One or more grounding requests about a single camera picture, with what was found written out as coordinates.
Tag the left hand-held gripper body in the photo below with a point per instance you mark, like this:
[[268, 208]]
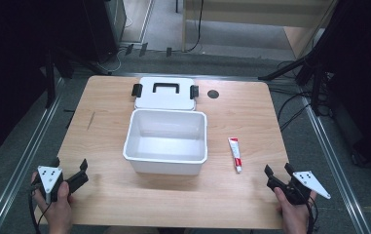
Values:
[[50, 177]]

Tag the white plastic storage box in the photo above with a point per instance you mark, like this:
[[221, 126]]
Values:
[[166, 143]]

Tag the metal floor rail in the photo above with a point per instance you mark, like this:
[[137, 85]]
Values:
[[20, 162], [335, 165]]

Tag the black metal stand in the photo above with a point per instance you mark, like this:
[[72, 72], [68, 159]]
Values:
[[50, 78]]

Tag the red and white tube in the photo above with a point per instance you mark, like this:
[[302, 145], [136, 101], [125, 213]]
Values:
[[235, 152]]

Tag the black cabinet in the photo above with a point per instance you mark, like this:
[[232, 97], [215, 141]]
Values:
[[103, 29]]

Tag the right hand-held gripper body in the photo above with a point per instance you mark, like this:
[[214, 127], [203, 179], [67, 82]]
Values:
[[295, 191]]

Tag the black tripod stand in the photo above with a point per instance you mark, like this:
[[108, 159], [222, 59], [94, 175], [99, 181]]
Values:
[[306, 70]]

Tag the light wooden desk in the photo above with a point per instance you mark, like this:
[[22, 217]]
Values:
[[257, 13]]

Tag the person's left hand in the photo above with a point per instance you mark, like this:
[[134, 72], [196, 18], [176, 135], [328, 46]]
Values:
[[58, 214]]

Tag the person's right hand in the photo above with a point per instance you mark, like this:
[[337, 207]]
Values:
[[295, 217]]

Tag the black round table grommet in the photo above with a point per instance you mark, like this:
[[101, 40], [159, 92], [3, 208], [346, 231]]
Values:
[[213, 94]]

